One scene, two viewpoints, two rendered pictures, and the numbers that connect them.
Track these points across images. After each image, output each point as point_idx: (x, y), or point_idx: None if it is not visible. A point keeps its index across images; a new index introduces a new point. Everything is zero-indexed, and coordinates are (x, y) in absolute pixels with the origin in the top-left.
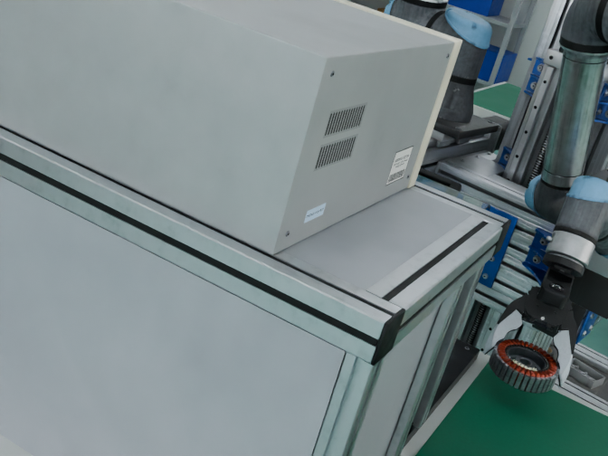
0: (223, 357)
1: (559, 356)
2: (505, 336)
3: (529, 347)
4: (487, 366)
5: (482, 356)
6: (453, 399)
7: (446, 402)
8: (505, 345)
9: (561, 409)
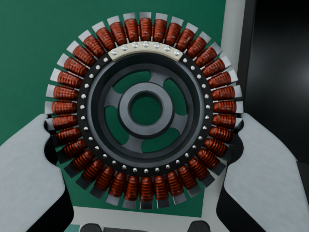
0: None
1: (41, 145)
2: (239, 138)
3: (148, 173)
4: (201, 186)
5: (214, 219)
6: (228, 32)
7: (237, 14)
8: (220, 118)
9: (59, 148)
